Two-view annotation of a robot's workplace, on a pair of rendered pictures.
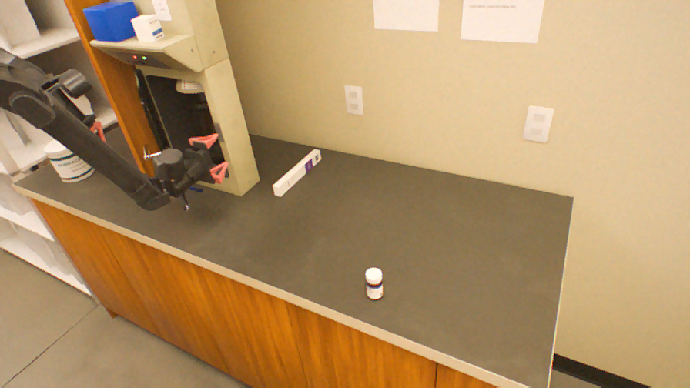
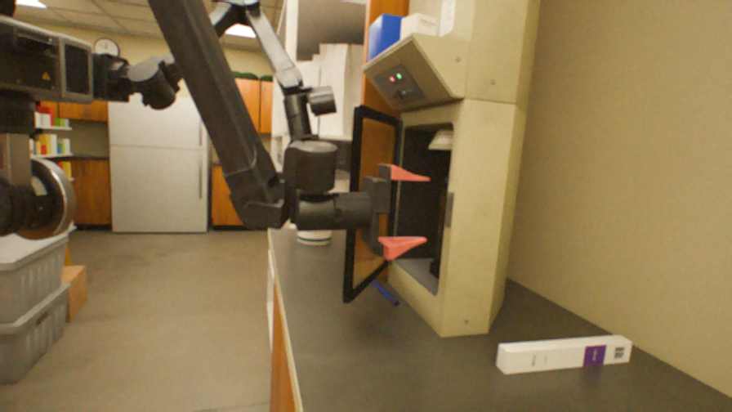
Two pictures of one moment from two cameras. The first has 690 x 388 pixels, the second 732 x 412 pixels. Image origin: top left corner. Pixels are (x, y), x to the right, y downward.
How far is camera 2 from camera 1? 0.73 m
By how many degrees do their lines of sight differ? 46
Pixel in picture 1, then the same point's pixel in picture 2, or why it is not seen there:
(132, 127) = not seen: hidden behind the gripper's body
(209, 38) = (493, 59)
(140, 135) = not seen: hidden behind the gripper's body
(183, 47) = (445, 47)
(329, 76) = (707, 208)
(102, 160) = (201, 82)
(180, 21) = (461, 26)
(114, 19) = (390, 29)
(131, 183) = (232, 154)
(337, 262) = not seen: outside the picture
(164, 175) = (291, 172)
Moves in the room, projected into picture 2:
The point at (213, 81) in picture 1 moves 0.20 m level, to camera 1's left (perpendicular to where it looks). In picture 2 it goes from (472, 124) to (387, 123)
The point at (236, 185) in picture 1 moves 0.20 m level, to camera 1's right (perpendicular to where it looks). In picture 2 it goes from (440, 314) to (545, 353)
